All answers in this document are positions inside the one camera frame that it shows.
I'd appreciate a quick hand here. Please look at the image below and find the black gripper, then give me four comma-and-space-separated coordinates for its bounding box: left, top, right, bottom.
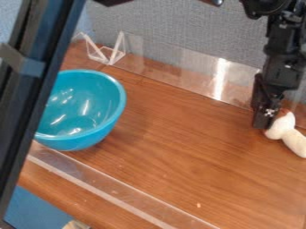
252, 52, 306, 130

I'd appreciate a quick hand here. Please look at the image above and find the brown white plush mushroom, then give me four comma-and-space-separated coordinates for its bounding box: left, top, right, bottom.
265, 109, 306, 158

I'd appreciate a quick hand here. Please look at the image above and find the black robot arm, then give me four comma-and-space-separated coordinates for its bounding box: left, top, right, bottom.
241, 0, 306, 129

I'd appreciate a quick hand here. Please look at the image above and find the blue plastic bowl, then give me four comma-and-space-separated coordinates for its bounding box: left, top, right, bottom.
35, 69, 127, 151

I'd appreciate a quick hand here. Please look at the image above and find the clear acrylic back barrier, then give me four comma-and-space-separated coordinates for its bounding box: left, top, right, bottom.
117, 32, 260, 109

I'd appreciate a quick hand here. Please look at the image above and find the clear acrylic barrier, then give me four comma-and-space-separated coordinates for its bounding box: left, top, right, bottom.
117, 32, 260, 109
29, 142, 221, 229

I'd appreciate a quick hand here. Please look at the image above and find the clear acrylic front barrier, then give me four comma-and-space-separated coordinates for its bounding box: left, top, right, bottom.
29, 142, 221, 229

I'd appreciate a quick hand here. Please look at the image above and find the clear acrylic corner bracket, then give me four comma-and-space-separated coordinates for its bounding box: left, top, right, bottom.
81, 32, 127, 65

